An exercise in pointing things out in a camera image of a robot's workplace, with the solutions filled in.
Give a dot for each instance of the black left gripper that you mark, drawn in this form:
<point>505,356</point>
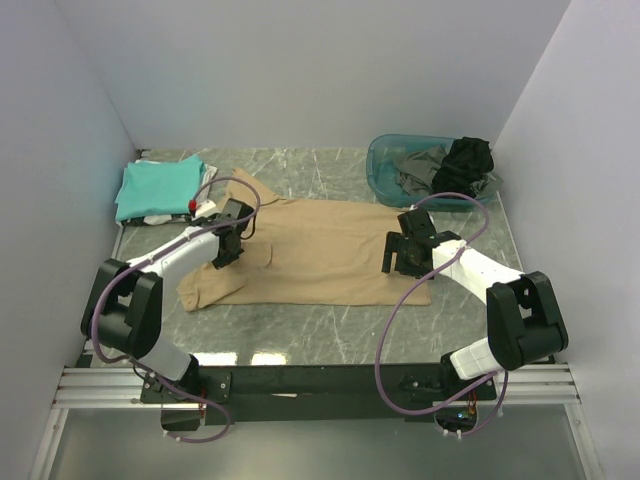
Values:
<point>226,260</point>

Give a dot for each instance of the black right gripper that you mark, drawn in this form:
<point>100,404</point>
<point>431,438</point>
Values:
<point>392,245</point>

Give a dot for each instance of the tan t shirt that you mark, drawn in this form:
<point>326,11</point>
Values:
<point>304,251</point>

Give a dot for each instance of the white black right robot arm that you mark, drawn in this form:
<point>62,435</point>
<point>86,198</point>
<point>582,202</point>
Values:
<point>524,323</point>

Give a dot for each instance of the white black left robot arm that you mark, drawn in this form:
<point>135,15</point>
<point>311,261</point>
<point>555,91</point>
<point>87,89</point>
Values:
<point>125,307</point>

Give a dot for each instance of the grey t shirt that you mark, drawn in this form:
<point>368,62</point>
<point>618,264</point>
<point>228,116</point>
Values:
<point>415,171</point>

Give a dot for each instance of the folded teal t shirt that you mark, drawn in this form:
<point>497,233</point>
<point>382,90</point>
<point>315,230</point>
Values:
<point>157,187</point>

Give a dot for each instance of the black t shirt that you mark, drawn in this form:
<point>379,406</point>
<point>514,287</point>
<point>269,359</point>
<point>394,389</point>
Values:
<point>465,169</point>

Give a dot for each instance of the black base crossbar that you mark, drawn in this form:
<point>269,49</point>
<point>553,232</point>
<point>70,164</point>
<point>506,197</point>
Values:
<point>327,392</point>

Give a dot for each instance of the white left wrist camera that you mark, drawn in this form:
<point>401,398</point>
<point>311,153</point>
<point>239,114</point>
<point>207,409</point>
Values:
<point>204,209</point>

